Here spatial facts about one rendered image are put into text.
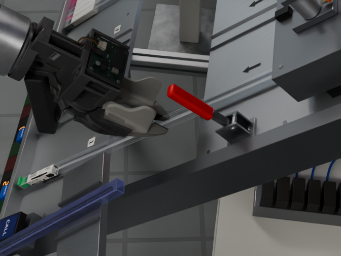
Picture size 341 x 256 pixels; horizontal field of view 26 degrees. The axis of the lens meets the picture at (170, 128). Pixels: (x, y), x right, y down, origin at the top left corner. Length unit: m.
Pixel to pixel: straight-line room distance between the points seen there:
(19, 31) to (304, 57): 0.32
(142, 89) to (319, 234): 0.46
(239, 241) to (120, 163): 0.85
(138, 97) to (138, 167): 1.08
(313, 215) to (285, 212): 0.05
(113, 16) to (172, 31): 1.05
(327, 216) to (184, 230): 0.75
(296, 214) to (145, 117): 0.41
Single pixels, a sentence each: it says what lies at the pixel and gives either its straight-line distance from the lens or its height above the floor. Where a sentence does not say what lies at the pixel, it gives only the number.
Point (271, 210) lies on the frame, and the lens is 1.23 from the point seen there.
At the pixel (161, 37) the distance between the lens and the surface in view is 2.28.
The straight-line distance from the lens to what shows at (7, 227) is 1.06.
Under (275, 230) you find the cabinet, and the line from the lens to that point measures 1.24.
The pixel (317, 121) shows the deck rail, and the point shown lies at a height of 1.11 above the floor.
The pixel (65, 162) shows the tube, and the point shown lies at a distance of 1.08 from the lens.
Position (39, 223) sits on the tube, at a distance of 0.82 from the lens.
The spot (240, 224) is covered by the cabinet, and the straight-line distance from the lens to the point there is 1.24.
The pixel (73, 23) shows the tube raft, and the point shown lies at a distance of 1.34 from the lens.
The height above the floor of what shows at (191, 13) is 0.14.
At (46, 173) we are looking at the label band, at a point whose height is 0.78.
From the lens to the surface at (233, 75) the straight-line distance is 0.92.
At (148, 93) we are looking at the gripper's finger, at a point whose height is 0.97.
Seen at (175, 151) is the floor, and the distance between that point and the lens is 2.04.
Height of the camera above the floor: 1.72
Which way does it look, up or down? 56 degrees down
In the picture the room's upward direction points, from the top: straight up
